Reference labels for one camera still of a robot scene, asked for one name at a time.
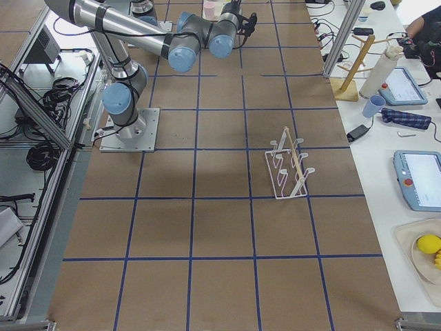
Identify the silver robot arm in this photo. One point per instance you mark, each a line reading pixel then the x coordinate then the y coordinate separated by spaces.
pixel 113 30

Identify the wooden cup stand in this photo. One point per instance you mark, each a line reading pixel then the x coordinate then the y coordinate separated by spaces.
pixel 345 89

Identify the pink plastic cup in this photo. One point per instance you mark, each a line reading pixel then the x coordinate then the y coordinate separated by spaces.
pixel 211 10

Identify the blue cup on desk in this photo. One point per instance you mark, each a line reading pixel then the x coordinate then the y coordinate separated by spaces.
pixel 374 105

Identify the black power brick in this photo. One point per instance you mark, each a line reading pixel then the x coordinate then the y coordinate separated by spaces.
pixel 357 133

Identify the folded blue plaid cloth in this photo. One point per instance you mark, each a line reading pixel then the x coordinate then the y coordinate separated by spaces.
pixel 407 119

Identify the white water bottle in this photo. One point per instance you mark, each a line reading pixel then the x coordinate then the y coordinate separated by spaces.
pixel 382 69

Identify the blue teach pendant tablet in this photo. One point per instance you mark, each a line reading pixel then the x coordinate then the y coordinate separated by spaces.
pixel 400 89

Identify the beige tray with fruit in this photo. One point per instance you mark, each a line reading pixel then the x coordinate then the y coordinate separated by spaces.
pixel 424 264

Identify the yellow lemon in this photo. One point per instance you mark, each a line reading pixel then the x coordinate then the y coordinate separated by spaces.
pixel 429 243

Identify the white wire cup rack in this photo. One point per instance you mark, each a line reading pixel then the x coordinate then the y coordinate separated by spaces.
pixel 287 174

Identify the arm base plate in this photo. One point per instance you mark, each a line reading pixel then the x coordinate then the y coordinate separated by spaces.
pixel 138 137

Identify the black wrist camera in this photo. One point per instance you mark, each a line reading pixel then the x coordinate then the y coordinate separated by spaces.
pixel 247 24

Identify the aluminium frame post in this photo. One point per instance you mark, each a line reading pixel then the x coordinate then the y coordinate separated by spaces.
pixel 348 22

